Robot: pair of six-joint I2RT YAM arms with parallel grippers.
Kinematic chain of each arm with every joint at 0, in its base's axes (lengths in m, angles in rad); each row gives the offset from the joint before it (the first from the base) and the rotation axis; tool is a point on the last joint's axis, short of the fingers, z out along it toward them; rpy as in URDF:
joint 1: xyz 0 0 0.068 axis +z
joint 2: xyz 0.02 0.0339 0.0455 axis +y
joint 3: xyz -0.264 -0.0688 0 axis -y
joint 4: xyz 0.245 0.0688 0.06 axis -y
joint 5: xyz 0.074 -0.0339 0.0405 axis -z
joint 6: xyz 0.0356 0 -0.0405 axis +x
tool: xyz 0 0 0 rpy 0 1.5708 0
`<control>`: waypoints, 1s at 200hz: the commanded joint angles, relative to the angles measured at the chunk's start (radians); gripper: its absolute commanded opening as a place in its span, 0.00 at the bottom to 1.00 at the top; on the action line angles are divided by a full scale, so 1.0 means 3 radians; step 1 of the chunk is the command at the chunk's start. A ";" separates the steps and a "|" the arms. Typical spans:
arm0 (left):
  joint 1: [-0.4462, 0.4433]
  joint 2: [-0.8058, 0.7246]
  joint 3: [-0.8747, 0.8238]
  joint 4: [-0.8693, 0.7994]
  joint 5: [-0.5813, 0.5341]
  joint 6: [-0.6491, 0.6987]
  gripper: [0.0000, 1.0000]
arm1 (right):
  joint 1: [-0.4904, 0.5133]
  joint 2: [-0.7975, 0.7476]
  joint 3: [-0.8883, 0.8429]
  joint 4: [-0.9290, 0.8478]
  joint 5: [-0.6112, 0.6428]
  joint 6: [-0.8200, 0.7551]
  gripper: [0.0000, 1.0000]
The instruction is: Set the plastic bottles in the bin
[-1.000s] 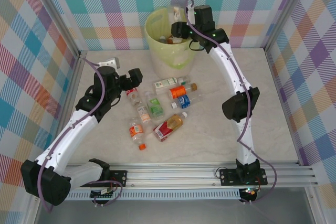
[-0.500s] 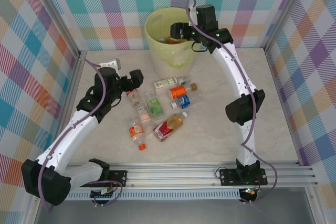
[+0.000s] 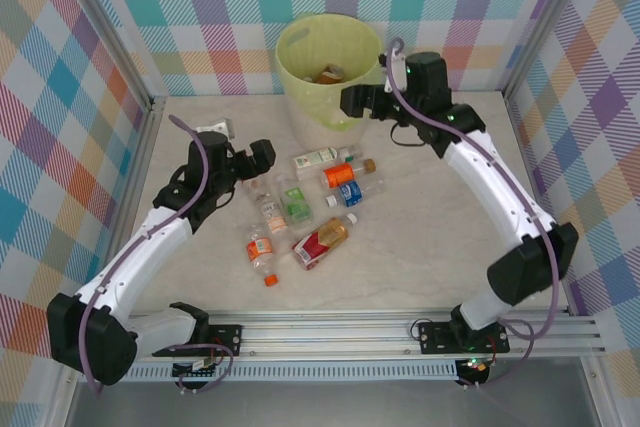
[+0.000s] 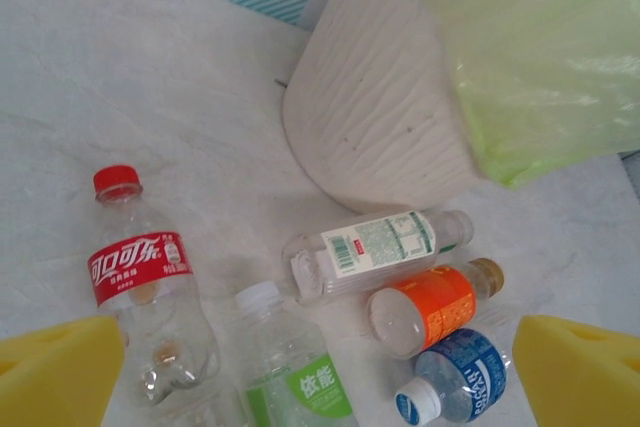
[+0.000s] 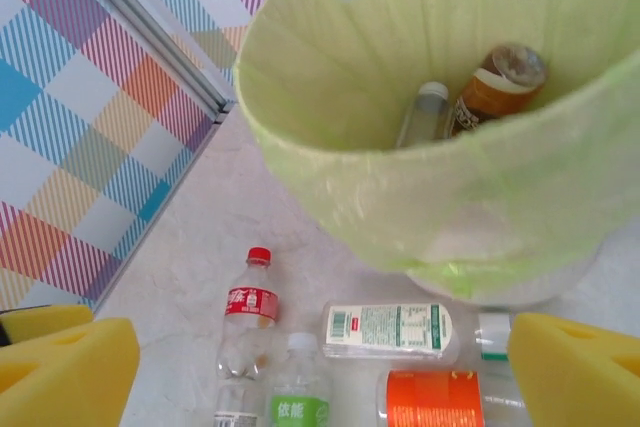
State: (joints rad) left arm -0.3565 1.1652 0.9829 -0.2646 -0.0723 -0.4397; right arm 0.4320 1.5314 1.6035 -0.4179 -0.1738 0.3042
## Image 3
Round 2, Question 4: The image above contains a blue label white cap bottle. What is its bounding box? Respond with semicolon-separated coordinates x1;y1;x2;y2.
324;177;387;209

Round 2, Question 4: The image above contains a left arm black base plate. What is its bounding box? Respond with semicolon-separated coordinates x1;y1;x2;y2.
151;324;244;359

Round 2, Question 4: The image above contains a thin black cable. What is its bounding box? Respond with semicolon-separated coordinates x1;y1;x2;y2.
389;122;427;148

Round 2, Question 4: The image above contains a yellow-green trash bin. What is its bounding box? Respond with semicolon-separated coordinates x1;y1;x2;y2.
274;11;384;136

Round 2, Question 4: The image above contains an aluminium frame post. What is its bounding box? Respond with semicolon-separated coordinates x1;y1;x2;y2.
58;0;169;116
502;0;604;101

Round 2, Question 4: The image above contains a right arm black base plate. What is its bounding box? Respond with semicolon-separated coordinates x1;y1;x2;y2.
417;321;512;355

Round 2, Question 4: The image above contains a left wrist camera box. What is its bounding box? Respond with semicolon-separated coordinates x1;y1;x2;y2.
195;119;235;140

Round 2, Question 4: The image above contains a white orange label clear bottle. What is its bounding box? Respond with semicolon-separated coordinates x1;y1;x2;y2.
260;199;291;237

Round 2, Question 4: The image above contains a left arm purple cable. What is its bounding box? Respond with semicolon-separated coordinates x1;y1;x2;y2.
79;114;236;396

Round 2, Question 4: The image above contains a small brown bottle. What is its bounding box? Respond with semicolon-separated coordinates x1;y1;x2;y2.
317;62;347;84

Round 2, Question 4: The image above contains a slotted grey cable duct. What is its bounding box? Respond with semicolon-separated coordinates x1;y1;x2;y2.
124;364;459;384

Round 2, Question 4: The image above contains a green label clear bottle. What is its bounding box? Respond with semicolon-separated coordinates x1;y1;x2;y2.
276;174;314;226

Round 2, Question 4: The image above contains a red label red cap bottle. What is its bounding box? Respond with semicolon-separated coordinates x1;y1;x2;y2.
244;176;272;206

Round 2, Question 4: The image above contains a white green label bottle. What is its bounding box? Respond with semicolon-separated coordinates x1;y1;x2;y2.
291;144;363;182

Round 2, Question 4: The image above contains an aluminium side rail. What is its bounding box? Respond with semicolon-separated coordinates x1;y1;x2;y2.
112;95;169;243

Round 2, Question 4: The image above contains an orange label brown cap bottle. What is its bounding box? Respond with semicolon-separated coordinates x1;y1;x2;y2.
321;157;377;189

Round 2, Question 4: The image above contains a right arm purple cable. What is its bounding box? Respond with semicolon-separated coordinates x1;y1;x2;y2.
387;36;562;389

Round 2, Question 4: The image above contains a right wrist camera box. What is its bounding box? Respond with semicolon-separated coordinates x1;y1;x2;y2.
385;46;410;94

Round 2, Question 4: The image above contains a small circuit board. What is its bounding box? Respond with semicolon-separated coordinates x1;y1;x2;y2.
172;360;219;380
457;357;492;379

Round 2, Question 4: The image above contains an aluminium mounting rail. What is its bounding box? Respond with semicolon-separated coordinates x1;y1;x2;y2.
124;309;607;361

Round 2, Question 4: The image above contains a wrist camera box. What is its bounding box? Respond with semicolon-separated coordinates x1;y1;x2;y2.
195;119;235;140
385;46;410;94

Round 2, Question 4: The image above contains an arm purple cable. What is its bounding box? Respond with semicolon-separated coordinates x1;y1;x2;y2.
79;114;236;396
387;36;562;389

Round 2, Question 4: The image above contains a red label amber liquid bottle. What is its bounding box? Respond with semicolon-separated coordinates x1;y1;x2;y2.
291;211;359;272

